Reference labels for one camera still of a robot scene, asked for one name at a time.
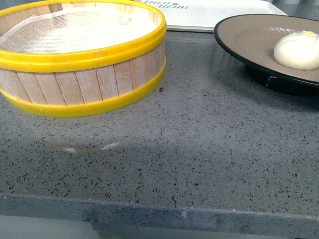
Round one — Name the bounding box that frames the yellow rimmed wooden steamer basket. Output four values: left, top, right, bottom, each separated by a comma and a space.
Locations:
0, 0, 166, 118

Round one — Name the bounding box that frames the cream bear print tray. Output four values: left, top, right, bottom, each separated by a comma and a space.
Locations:
141, 0, 286, 32

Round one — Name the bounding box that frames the white steamed bun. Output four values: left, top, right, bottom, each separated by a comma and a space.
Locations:
274, 30, 319, 71

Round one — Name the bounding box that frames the white mesh steamer cloth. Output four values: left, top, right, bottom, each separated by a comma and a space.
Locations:
0, 7, 157, 54

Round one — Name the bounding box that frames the beige plate with black rim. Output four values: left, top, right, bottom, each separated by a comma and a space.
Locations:
214, 14, 319, 96

